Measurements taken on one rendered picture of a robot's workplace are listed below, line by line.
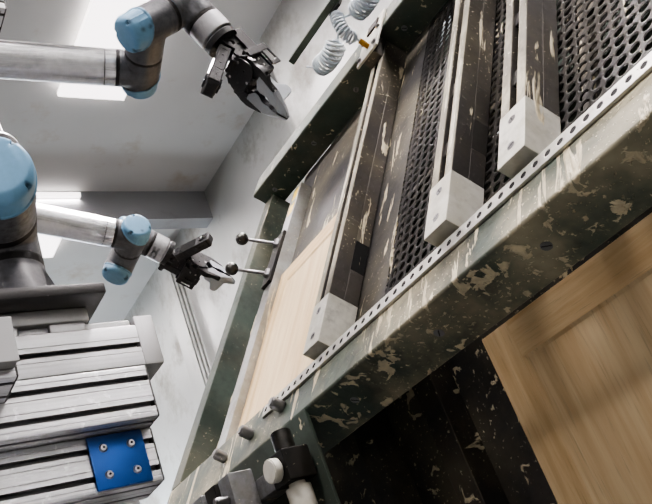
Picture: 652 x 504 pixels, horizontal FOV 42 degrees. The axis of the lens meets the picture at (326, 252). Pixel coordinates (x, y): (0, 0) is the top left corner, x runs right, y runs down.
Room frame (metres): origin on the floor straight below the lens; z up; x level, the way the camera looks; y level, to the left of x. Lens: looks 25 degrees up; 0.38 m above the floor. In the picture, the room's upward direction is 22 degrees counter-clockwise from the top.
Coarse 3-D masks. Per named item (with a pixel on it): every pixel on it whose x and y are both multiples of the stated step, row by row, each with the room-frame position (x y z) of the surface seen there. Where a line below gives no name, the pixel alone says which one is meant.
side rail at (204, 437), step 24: (264, 216) 2.49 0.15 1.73; (264, 264) 2.43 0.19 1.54; (240, 288) 2.38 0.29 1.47; (240, 312) 2.33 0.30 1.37; (240, 336) 2.31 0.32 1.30; (216, 360) 2.28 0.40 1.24; (240, 360) 2.30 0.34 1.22; (216, 384) 2.23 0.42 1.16; (216, 408) 2.21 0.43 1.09; (192, 432) 2.19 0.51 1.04; (216, 432) 2.20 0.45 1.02; (192, 456) 2.14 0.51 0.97
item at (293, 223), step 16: (304, 192) 2.28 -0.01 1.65; (304, 208) 2.27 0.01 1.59; (288, 224) 2.22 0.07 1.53; (288, 240) 2.20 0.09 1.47; (288, 256) 2.19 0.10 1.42; (272, 288) 2.13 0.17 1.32; (272, 304) 2.11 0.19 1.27; (256, 320) 2.11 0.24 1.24; (256, 336) 2.06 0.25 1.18; (256, 352) 2.05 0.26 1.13; (240, 384) 2.01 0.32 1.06; (240, 400) 1.99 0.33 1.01; (240, 416) 1.98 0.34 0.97; (224, 432) 1.97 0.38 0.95
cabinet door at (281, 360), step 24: (312, 264) 1.96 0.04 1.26; (288, 288) 2.06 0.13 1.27; (312, 288) 1.88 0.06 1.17; (288, 312) 1.98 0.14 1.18; (312, 312) 1.82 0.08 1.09; (264, 336) 2.07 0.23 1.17; (288, 336) 1.91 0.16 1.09; (264, 360) 1.99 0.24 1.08; (288, 360) 1.84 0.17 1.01; (312, 360) 1.70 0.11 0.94; (264, 384) 1.93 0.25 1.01
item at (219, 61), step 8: (224, 48) 1.30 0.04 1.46; (216, 56) 1.29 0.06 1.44; (224, 56) 1.30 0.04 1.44; (216, 64) 1.29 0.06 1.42; (224, 64) 1.30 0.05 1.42; (208, 72) 1.30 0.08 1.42; (216, 72) 1.28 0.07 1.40; (208, 80) 1.27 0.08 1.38; (216, 80) 1.28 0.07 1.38; (208, 88) 1.29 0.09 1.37; (216, 88) 1.29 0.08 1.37; (208, 96) 1.31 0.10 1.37
